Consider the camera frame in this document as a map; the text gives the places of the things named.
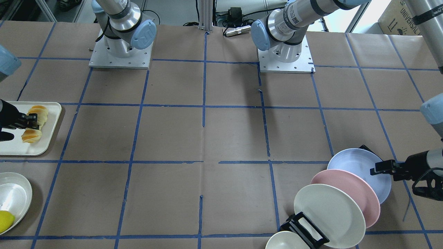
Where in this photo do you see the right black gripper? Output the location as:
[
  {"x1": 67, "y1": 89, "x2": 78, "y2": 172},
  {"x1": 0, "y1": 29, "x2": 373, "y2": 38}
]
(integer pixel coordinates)
[{"x1": 0, "y1": 100, "x2": 40, "y2": 141}]

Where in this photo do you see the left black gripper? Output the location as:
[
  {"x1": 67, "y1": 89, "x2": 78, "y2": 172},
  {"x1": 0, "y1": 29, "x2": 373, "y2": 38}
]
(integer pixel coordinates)
[{"x1": 370, "y1": 149, "x2": 443, "y2": 201}]

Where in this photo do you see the blue plate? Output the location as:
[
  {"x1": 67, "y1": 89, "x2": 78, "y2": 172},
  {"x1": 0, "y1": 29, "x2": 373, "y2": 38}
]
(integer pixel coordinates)
[{"x1": 327, "y1": 148, "x2": 392, "y2": 204}]

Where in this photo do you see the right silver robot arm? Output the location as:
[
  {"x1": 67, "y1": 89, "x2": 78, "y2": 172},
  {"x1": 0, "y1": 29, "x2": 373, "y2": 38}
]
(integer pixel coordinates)
[{"x1": 0, "y1": 0, "x2": 157, "y2": 141}]

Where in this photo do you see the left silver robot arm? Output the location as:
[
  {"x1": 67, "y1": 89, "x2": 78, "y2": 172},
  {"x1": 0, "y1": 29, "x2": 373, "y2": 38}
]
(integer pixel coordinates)
[{"x1": 251, "y1": 0, "x2": 442, "y2": 202}]

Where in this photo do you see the pink plate in rack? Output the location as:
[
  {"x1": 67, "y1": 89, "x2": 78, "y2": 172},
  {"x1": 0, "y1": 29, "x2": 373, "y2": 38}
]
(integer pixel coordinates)
[{"x1": 310, "y1": 169, "x2": 381, "y2": 228}]

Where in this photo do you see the cream plate in rack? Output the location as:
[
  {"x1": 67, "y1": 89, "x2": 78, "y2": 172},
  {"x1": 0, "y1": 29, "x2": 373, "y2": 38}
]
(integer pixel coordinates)
[{"x1": 293, "y1": 183, "x2": 366, "y2": 249}]

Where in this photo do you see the cream round plate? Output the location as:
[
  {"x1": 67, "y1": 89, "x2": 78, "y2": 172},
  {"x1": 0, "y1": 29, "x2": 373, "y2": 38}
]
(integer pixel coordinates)
[{"x1": 0, "y1": 172, "x2": 32, "y2": 235}]

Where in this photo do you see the white rectangular tray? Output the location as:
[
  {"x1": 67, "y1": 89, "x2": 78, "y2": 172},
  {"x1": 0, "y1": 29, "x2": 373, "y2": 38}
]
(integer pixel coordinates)
[{"x1": 0, "y1": 101, "x2": 62, "y2": 156}]

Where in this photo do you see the black dish rack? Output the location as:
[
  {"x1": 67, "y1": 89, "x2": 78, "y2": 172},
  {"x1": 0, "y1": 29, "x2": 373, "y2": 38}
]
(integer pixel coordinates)
[{"x1": 280, "y1": 212, "x2": 330, "y2": 249}]

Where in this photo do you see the yellow lemon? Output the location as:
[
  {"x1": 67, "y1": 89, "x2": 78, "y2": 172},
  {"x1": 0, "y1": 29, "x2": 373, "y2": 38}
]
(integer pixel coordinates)
[{"x1": 0, "y1": 211, "x2": 15, "y2": 233}]

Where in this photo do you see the cream bowl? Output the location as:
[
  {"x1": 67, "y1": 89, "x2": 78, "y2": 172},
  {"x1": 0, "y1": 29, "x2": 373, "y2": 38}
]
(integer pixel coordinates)
[{"x1": 265, "y1": 231, "x2": 309, "y2": 249}]

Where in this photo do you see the silver cylindrical tool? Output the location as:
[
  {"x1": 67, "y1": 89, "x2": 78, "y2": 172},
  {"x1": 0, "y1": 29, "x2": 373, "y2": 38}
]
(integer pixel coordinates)
[{"x1": 223, "y1": 25, "x2": 251, "y2": 37}]

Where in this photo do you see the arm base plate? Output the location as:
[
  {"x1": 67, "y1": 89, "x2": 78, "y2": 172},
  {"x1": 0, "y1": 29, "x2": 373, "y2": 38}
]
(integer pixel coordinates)
[
  {"x1": 257, "y1": 37, "x2": 316, "y2": 74},
  {"x1": 89, "y1": 36, "x2": 153, "y2": 70}
]

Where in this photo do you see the aluminium frame post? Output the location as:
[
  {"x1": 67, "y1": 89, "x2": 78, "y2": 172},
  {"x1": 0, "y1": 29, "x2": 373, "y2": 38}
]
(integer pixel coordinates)
[{"x1": 197, "y1": 0, "x2": 215, "y2": 33}]

